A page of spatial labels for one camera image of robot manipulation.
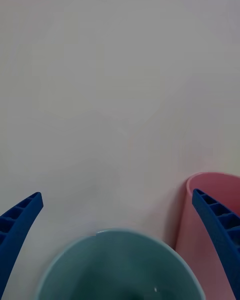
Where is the pale blue plastic bin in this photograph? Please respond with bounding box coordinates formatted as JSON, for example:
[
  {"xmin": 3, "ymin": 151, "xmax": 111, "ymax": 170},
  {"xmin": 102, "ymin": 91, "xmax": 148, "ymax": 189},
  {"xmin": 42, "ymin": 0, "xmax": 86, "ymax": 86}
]
[{"xmin": 34, "ymin": 228, "xmax": 207, "ymax": 300}]

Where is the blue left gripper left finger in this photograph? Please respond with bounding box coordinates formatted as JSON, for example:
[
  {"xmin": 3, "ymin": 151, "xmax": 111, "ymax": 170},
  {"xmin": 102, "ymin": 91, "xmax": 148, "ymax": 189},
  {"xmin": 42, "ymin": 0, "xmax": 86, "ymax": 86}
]
[{"xmin": 0, "ymin": 191, "xmax": 44, "ymax": 298}]

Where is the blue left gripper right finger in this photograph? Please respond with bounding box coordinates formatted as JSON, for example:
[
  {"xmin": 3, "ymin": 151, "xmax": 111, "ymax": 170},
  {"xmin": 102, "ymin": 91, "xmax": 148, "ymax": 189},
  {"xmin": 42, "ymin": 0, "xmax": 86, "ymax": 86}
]
[{"xmin": 191, "ymin": 188, "xmax": 240, "ymax": 300}]

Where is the pink plastic bin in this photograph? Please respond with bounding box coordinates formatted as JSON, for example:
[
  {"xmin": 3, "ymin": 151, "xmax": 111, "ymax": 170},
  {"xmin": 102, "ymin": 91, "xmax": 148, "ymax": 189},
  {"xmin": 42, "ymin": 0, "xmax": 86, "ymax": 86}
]
[{"xmin": 174, "ymin": 171, "xmax": 240, "ymax": 300}]

